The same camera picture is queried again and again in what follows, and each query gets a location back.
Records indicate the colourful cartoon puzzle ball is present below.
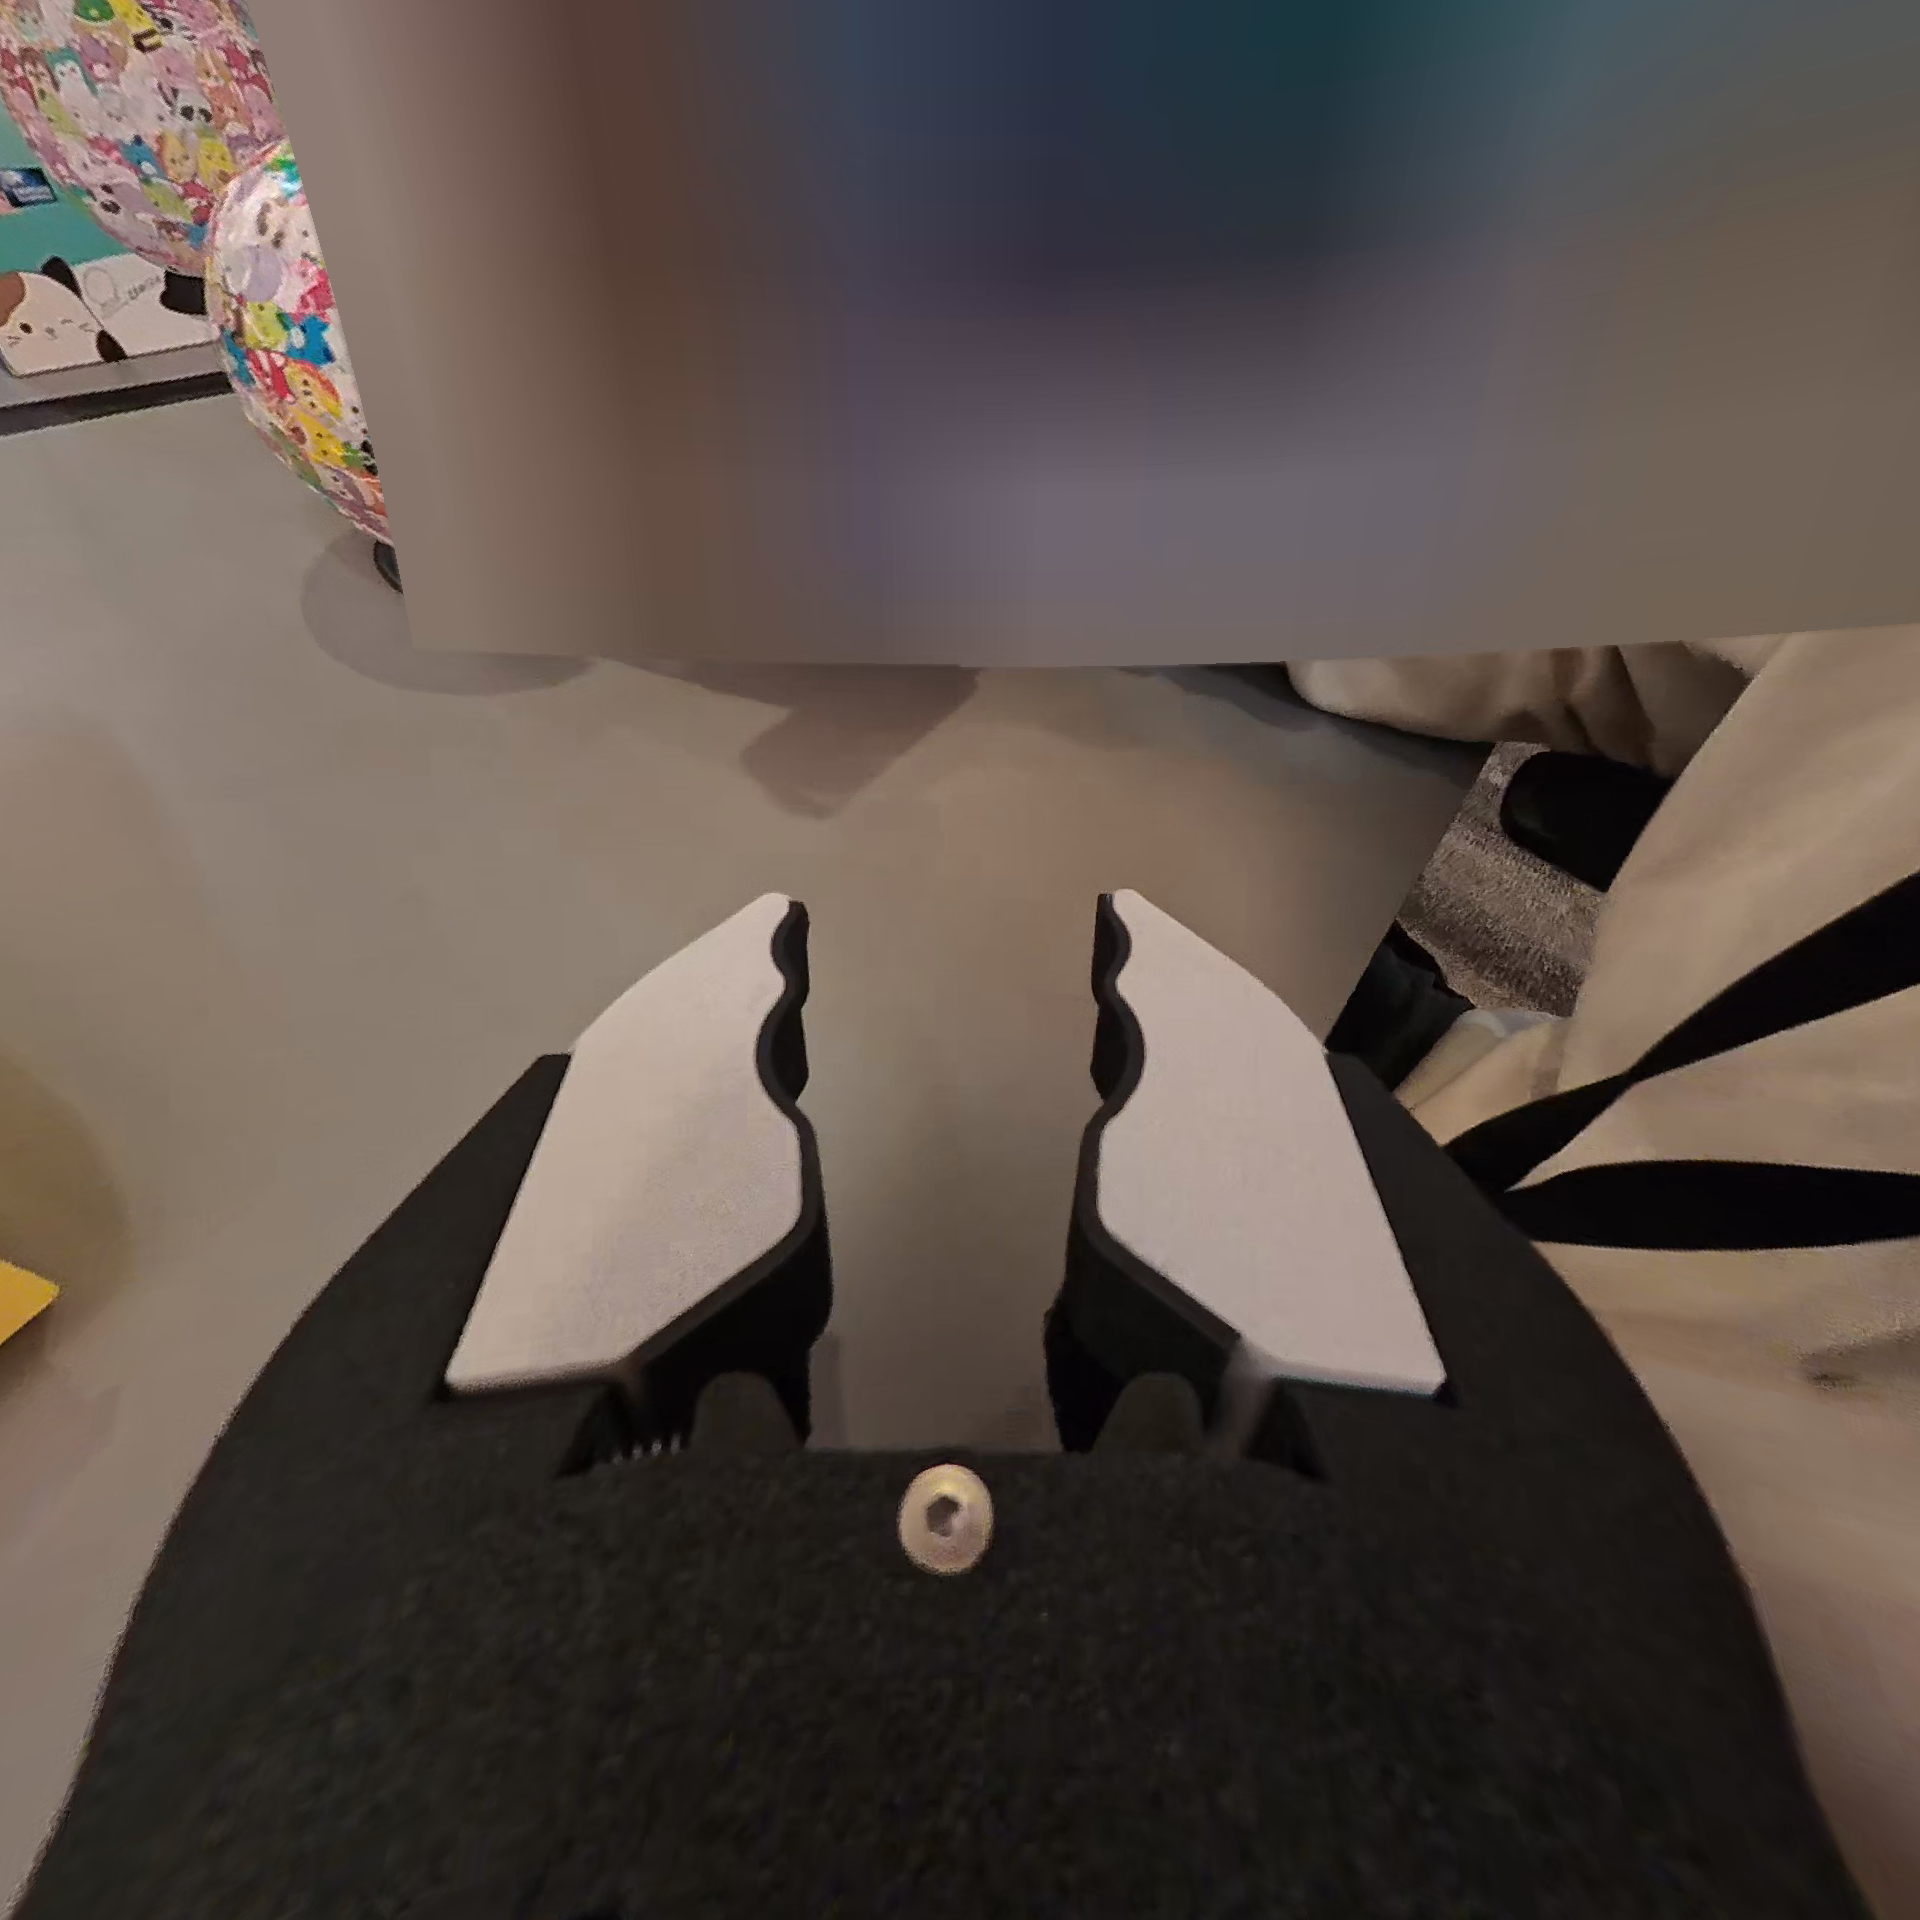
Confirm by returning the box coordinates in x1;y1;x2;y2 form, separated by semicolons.
200;142;394;547

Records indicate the printed puzzle box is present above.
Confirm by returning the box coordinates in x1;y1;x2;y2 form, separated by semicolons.
0;0;286;410

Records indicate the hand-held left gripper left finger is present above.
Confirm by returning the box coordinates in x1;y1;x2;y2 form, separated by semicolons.
443;894;833;1453

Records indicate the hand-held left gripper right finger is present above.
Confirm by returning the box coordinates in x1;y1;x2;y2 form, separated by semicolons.
1045;889;1450;1453

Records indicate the black lanyard strap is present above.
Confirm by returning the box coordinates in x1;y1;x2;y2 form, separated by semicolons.
1443;868;1920;1256

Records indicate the person's cream hoodie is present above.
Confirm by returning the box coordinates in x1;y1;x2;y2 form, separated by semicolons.
1410;631;1920;1920

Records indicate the person's right forearm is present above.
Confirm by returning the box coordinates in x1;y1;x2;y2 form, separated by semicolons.
1287;638;1793;760

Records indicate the black shoe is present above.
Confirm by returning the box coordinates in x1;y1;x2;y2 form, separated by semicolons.
1500;750;1670;890

